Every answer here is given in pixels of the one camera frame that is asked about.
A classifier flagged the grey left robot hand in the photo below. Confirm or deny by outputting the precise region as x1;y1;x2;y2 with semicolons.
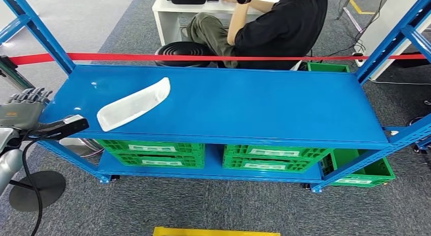
0;87;54;131

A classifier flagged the white curved plastic part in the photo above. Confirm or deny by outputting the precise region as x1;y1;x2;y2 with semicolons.
97;77;171;132

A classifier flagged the red barrier belt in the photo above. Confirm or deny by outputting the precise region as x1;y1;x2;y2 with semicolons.
9;52;427;67

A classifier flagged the green plastic crate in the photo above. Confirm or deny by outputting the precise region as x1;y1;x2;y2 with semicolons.
112;153;205;169
96;139;205;156
224;144;334;161
223;157;319;174
306;62;351;73

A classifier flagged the black round stool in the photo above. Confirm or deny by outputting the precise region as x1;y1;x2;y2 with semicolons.
155;41;216;68

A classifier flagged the white desk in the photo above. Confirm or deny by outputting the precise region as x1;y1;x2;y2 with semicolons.
152;0;284;46

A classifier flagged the yellow tape floor square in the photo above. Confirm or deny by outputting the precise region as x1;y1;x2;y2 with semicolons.
152;226;281;236

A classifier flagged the person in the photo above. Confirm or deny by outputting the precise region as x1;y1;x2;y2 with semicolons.
186;0;328;71
392;51;431;69

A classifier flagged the white power strip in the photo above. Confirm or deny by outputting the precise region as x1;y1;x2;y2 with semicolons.
352;52;366;68

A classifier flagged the grey metal table leg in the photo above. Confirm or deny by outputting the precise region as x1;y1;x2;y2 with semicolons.
336;0;363;34

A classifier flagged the open empty green crate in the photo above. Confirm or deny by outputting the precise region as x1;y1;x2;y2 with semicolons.
318;148;396;188

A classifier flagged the white cabinet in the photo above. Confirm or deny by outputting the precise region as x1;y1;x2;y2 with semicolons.
357;0;431;82

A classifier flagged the chrome stanchion post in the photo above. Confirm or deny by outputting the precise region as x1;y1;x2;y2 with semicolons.
0;55;105;159

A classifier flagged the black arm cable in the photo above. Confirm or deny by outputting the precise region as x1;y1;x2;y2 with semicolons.
20;136;45;236

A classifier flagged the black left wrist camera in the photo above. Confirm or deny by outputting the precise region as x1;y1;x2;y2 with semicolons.
32;114;90;141

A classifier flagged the white floor cable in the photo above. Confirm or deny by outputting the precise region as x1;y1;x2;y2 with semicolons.
368;78;431;87

